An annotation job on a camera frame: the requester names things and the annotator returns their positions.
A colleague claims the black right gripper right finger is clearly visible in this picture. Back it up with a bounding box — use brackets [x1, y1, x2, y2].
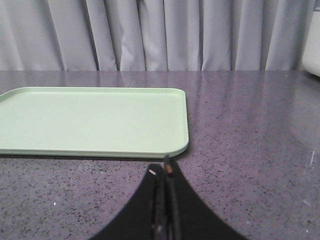
[164, 156, 245, 240]

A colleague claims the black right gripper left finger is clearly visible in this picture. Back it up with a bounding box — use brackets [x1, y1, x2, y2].
[92, 164, 166, 240]

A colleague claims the light green plastic tray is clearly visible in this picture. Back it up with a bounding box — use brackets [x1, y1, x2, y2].
[0, 87, 189, 158]

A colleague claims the white appliance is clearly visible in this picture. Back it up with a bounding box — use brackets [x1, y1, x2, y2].
[302, 2, 320, 77]

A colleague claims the grey pleated curtain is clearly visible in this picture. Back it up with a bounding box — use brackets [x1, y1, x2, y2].
[0, 0, 315, 71]

